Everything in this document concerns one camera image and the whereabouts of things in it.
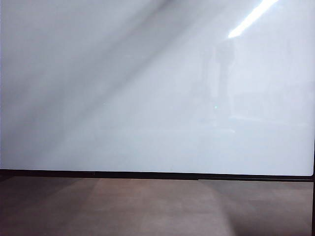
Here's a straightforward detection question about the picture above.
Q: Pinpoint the white board with black frame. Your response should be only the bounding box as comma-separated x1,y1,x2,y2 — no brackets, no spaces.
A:
0,0,315,183

